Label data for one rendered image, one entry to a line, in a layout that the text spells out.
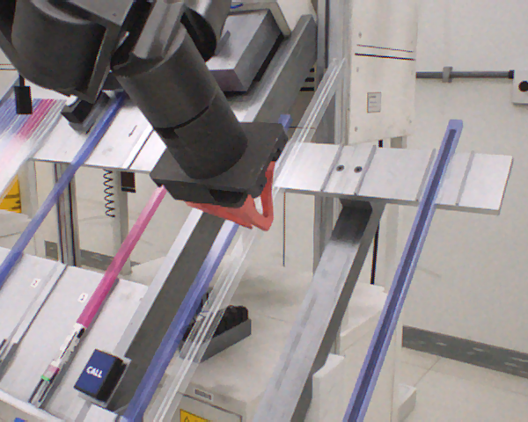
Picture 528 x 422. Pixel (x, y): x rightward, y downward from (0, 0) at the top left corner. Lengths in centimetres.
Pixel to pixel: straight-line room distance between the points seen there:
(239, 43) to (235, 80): 6
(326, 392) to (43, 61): 43
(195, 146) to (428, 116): 210
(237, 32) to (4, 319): 56
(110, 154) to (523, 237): 176
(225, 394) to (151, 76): 71
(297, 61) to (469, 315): 178
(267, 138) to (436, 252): 213
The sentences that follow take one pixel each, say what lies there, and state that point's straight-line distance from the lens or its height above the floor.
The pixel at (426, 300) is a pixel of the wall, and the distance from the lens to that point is 263.
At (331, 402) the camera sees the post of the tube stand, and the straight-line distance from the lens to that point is 68.
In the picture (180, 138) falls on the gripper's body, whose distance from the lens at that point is 43.
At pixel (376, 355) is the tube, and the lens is 55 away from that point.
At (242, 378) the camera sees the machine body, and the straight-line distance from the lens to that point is 107.
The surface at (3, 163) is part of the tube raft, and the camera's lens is 121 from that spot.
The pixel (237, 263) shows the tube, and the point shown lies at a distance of 52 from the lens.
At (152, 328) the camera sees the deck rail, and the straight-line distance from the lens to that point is 78.
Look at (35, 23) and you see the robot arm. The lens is 41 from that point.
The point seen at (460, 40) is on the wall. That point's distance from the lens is 246.
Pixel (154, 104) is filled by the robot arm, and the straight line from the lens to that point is 42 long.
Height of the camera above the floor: 111
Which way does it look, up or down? 13 degrees down
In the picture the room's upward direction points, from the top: straight up
